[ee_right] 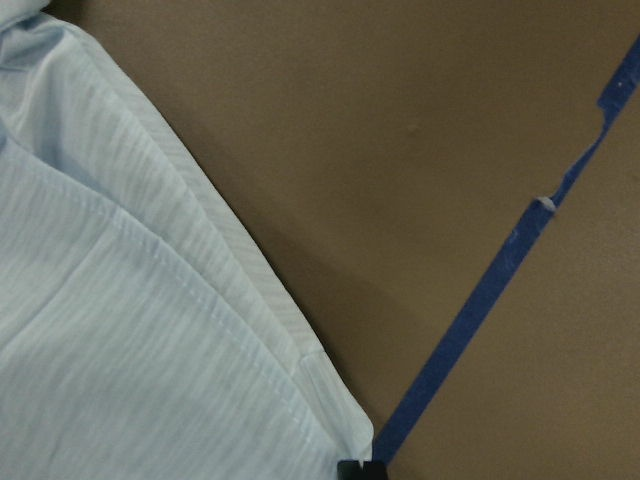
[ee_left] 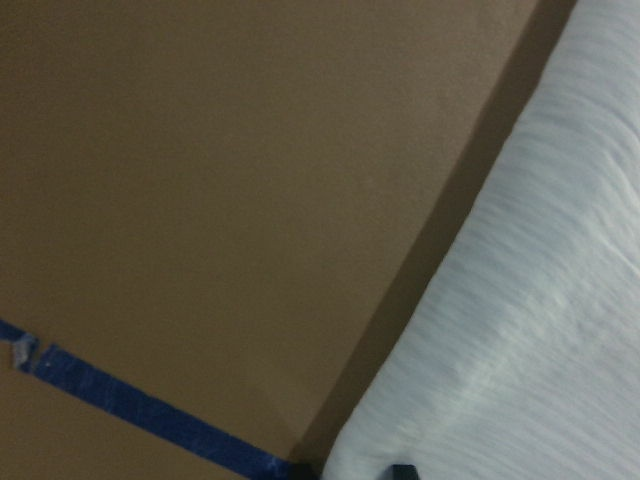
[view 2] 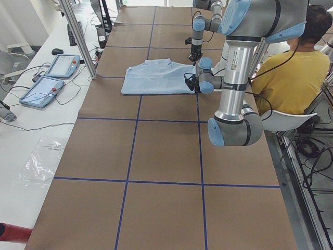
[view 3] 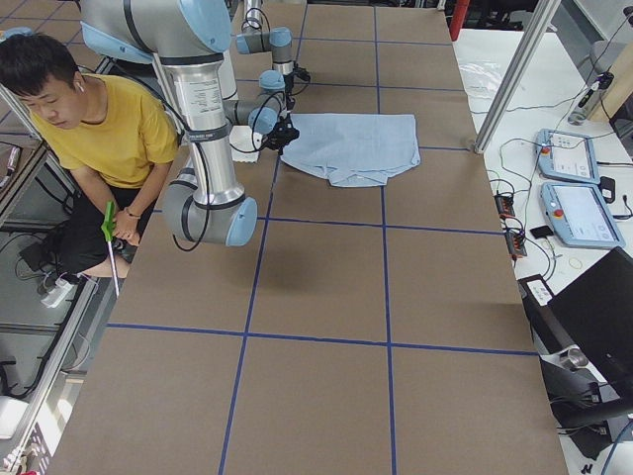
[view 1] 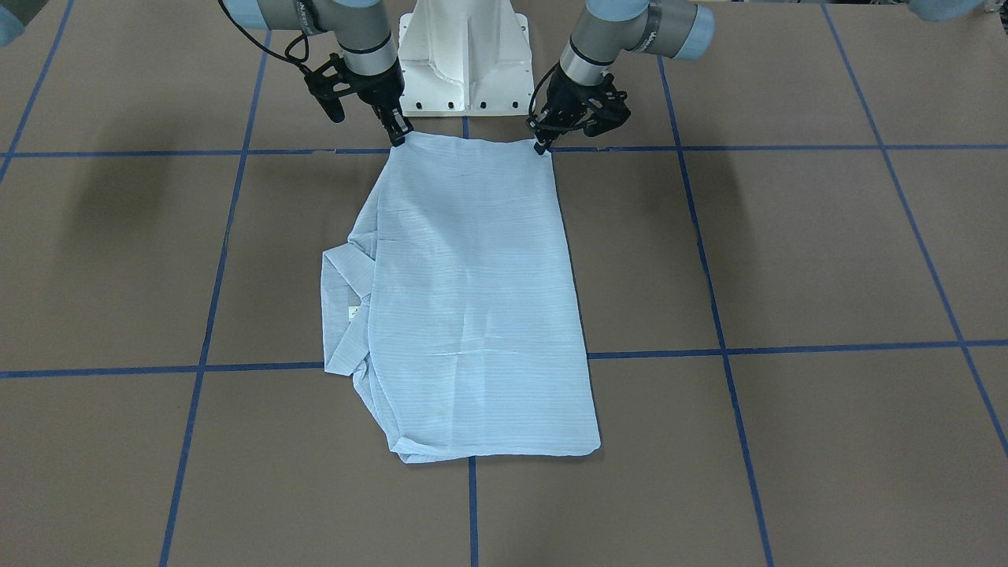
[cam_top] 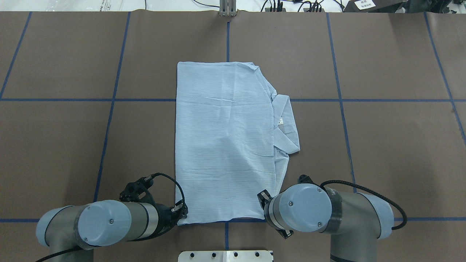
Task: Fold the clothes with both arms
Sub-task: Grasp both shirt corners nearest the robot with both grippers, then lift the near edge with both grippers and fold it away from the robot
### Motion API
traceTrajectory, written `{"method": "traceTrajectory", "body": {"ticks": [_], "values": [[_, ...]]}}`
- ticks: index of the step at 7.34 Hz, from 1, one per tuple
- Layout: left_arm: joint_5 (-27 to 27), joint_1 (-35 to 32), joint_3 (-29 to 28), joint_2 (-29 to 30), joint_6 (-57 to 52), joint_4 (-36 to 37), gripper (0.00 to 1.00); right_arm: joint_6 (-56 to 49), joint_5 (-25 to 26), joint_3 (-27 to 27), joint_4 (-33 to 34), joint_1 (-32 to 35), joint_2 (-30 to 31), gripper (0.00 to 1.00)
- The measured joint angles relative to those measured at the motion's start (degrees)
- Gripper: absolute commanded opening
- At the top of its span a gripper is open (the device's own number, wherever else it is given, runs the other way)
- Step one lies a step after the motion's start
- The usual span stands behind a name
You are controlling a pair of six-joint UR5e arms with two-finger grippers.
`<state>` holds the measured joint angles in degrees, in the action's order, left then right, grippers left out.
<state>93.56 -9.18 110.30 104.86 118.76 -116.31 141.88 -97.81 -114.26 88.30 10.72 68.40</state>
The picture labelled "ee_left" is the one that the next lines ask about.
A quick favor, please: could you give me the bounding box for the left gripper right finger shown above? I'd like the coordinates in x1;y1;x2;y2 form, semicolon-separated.
391;464;418;480

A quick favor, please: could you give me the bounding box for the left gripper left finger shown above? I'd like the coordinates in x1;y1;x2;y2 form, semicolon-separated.
289;463;316;480

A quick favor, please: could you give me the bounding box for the light blue button shirt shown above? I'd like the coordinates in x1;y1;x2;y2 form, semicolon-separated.
323;1;639;479

